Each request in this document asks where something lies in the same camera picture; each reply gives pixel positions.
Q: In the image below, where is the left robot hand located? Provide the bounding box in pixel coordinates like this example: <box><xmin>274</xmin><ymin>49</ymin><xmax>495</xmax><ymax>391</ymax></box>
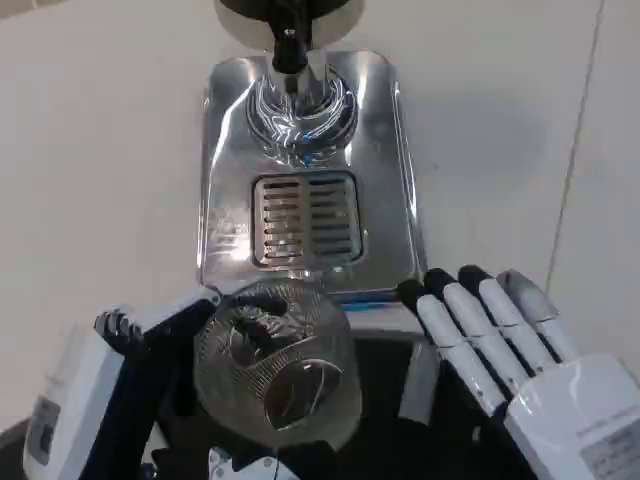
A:
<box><xmin>22</xmin><ymin>288</ymin><xmax>289</xmax><ymax>480</ymax></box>

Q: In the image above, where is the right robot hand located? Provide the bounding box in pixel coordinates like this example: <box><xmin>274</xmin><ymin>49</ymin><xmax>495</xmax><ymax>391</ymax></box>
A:
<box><xmin>397</xmin><ymin>266</ymin><xmax>640</xmax><ymax>480</ymax></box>

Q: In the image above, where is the clear ribbed glass cup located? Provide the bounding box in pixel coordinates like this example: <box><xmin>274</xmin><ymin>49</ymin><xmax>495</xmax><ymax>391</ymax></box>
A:
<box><xmin>193</xmin><ymin>281</ymin><xmax>363</xmax><ymax>452</ymax></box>

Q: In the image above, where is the steel drain grid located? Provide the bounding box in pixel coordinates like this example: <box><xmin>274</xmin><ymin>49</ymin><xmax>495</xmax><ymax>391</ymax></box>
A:
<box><xmin>251</xmin><ymin>171</ymin><xmax>365</xmax><ymax>267</ymax></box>

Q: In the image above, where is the steel drip tray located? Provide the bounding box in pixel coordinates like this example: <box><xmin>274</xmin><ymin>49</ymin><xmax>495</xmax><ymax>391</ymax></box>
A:
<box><xmin>197</xmin><ymin>49</ymin><xmax>430</xmax><ymax>304</ymax></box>

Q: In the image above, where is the steel drink dispenser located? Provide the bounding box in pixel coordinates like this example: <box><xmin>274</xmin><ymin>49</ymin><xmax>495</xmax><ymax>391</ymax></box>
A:
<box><xmin>213</xmin><ymin>0</ymin><xmax>361</xmax><ymax>151</ymax></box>

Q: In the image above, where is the black dispenser tap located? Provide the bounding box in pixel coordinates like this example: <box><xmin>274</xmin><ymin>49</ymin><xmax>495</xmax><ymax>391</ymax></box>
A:
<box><xmin>271</xmin><ymin>27</ymin><xmax>309</xmax><ymax>75</ymax></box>

